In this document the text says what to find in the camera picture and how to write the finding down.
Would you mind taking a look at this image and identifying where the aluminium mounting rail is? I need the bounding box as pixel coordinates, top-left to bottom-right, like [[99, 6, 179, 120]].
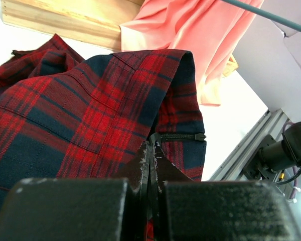
[[209, 109, 290, 181]]

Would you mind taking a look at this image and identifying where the pink shirt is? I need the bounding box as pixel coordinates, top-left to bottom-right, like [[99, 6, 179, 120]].
[[120, 0, 256, 106]]

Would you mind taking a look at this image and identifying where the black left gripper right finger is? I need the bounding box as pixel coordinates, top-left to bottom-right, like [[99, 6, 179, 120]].
[[150, 141, 301, 240]]

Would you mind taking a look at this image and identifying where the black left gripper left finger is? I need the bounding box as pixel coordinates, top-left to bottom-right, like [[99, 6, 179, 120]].
[[0, 143, 149, 240]]

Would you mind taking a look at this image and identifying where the wooden clothes rack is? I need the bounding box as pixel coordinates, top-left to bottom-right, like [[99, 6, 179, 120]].
[[1, 0, 143, 52]]

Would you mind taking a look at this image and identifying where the teal hanger holding shirt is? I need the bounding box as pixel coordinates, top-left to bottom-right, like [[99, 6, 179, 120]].
[[222, 0, 301, 33]]

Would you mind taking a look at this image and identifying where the red plaid skirt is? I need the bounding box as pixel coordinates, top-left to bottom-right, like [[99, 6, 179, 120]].
[[0, 35, 206, 240]]

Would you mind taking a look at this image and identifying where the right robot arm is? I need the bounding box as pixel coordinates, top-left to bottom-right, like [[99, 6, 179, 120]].
[[242, 122, 301, 186]]

